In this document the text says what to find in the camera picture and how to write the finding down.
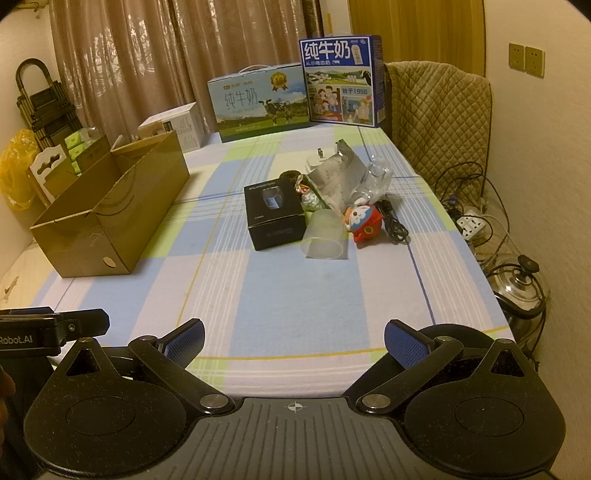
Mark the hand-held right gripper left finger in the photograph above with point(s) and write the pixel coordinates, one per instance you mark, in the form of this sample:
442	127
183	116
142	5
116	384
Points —
187	344

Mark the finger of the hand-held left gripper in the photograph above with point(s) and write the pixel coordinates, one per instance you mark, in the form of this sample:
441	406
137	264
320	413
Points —
85	322
25	312

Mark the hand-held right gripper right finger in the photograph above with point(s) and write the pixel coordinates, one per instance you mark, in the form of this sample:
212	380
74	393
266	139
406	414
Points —
406	344

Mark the brown cardboard box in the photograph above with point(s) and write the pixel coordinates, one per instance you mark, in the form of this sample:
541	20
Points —
111	217

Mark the clear plastic container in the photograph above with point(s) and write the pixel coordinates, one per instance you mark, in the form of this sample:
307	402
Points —
376	177

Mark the silver foil bag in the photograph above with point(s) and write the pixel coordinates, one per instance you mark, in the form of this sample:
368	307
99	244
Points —
339	173

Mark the brown hair scrunchie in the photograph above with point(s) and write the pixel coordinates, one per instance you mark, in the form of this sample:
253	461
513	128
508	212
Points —
290	177

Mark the white charger plug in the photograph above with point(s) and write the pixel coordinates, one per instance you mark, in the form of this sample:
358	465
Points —
317	159

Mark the plaid tablecloth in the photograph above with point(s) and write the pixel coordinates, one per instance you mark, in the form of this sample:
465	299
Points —
277	300

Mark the red toy figure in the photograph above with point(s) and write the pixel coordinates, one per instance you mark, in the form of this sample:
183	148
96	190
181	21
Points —
364	224

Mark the white power strip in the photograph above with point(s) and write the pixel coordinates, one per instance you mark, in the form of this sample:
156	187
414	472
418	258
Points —
473	225

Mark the translucent plastic cup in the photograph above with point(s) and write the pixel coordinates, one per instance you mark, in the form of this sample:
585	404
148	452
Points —
323	235

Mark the white wooden chair back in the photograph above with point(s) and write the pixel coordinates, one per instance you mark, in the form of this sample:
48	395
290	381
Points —
48	173

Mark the yellow plastic bag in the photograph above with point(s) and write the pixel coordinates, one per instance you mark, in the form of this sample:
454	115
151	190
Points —
14	170

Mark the black product box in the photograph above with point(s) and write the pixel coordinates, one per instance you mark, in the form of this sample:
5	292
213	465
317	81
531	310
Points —
272	217

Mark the stack of green boxes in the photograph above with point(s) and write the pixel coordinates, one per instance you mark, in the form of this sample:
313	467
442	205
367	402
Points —
85	150

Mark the small snack packet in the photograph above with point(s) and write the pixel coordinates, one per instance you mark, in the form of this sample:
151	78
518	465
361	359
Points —
307	196

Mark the black folding cart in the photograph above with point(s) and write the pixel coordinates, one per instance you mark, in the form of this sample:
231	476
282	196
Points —
44	106

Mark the white cardboard box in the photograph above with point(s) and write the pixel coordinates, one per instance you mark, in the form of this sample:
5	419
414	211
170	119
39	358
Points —
178	124

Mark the quilted chair cover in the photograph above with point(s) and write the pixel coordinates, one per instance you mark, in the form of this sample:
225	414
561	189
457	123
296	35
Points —
438	120

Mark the light blue milk carton box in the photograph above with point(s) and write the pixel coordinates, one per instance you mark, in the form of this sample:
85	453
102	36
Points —
258	104

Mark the dark blue milk carton box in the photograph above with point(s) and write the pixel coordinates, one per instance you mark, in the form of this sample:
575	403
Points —
341	83

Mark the brown curtain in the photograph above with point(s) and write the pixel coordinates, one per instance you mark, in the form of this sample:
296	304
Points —
161	55

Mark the yellow curtain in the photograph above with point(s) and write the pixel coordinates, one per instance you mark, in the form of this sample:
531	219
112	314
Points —
415	27

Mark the wall socket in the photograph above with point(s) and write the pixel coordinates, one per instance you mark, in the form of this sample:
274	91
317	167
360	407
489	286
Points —
535	61
517	57

